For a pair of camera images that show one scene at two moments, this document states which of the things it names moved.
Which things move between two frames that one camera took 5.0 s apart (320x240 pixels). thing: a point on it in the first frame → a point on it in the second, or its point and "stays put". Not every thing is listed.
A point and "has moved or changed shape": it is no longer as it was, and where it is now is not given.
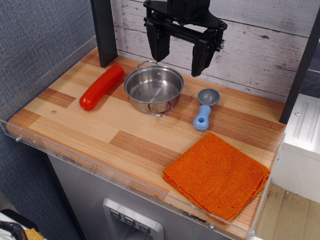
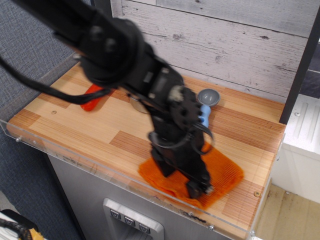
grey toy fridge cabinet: x=106 y=208 stays put
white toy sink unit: x=296 y=167 stays put
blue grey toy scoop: x=208 y=97 stays put
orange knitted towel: x=217 y=176 has moved or changed shape
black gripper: x=190 y=18 → x=179 y=133
